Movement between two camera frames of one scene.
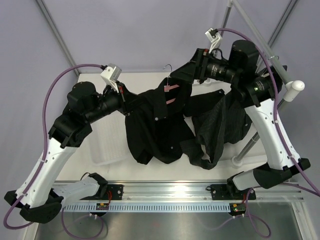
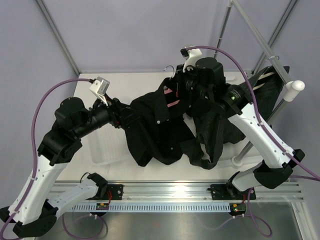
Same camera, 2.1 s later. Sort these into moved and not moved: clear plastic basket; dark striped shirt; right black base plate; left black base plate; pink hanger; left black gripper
Moved: pink hanger; left black gripper
Not moved: left black base plate; clear plastic basket; dark striped shirt; right black base plate
